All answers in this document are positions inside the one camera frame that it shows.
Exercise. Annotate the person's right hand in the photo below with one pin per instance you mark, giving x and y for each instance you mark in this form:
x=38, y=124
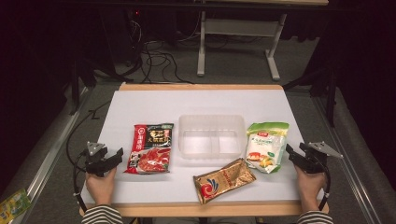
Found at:
x=309, y=189

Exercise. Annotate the wooden table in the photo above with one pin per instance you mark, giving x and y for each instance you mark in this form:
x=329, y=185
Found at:
x=193, y=209

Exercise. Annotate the yellow green packet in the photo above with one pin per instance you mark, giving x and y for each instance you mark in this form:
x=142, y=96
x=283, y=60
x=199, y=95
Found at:
x=13, y=206

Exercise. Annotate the white and green packet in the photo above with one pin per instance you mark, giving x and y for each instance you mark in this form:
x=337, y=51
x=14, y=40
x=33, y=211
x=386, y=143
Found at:
x=267, y=146

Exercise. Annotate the black metal stand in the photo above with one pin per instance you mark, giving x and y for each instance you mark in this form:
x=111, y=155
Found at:
x=330, y=93
x=76, y=87

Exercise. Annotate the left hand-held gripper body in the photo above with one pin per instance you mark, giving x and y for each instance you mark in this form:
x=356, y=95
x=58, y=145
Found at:
x=95, y=161

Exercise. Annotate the red seasoning packet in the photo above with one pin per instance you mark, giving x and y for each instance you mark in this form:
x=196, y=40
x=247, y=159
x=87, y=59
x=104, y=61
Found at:
x=151, y=149

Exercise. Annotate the white desk frame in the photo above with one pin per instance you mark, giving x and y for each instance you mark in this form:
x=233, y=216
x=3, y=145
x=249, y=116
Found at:
x=239, y=27

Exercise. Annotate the white table mat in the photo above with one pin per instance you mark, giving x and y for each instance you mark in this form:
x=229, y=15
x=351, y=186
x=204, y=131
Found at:
x=149, y=105

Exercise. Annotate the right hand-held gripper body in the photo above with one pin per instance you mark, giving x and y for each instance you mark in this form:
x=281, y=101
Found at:
x=316, y=158

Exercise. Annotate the gold foil packet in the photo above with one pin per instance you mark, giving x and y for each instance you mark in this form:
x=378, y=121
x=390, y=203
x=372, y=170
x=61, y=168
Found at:
x=222, y=182

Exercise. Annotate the clear plastic container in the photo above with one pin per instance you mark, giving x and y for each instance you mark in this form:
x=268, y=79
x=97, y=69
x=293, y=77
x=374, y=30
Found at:
x=211, y=137

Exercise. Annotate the person's left hand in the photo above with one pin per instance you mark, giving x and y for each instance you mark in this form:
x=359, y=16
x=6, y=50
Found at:
x=100, y=186

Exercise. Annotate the metal floor rail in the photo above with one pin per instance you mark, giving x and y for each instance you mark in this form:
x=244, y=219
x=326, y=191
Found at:
x=345, y=174
x=46, y=161

